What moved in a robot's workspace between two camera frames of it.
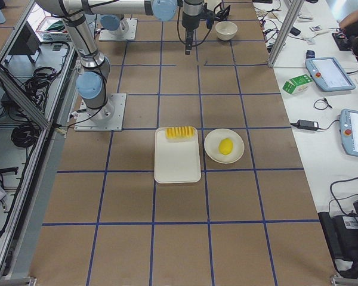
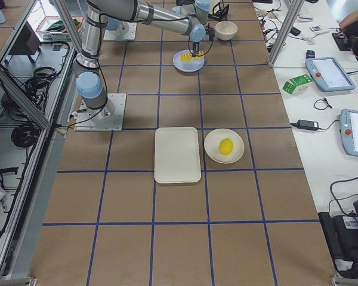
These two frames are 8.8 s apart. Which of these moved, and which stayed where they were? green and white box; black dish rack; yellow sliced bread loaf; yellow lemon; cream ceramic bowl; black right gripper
Moved: yellow sliced bread loaf; black right gripper
Stayed: cream ceramic bowl; yellow lemon; black dish rack; green and white box
